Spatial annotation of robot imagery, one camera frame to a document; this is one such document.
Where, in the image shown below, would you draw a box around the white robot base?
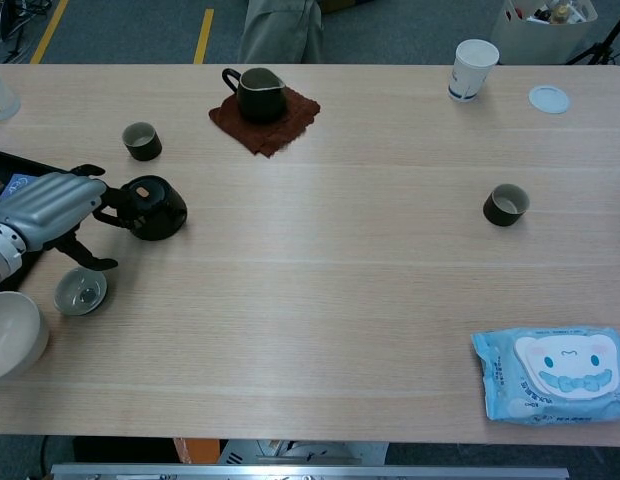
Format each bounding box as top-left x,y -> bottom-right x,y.
217,438 -> 389,466

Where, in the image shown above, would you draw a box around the white round plastic lid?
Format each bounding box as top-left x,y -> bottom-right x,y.
528,84 -> 571,115

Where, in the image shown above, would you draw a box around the blue and white tea box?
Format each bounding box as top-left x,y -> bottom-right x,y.
0,172 -> 34,201

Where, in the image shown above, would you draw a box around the brown folded tea cloth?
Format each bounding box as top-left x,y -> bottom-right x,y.
208,87 -> 323,159

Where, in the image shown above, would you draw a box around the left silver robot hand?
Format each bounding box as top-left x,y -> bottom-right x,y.
0,163 -> 141,272

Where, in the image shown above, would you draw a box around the blue wet wipes pack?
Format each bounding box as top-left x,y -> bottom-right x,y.
470,327 -> 620,425

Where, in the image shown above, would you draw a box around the aluminium profile rail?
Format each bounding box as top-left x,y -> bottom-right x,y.
50,463 -> 570,480

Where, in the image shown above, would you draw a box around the dark ceramic pitcher with handle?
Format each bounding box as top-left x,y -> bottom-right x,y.
221,67 -> 287,125

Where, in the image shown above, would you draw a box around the person legs in khaki trousers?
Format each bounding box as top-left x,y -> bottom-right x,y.
238,0 -> 325,65

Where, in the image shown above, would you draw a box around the white paper cup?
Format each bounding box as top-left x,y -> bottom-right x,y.
447,39 -> 500,103

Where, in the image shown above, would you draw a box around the white bag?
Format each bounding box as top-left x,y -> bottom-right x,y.
491,0 -> 599,65

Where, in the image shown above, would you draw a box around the black tripod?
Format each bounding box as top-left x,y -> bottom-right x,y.
564,0 -> 620,66

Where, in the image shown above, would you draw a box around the teapot lid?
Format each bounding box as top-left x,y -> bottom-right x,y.
53,266 -> 109,317

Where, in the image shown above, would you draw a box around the black tray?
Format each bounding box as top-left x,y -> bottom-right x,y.
0,147 -> 61,294

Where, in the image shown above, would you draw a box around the orange panel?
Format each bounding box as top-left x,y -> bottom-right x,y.
172,437 -> 221,465

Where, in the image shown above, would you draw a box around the black cast iron teapot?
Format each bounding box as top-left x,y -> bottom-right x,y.
117,174 -> 189,242

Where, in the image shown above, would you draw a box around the large beige bowl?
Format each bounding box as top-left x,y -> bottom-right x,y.
0,291 -> 50,382

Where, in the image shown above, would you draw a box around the translucent plastic cup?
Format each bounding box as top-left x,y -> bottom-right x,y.
0,69 -> 21,124

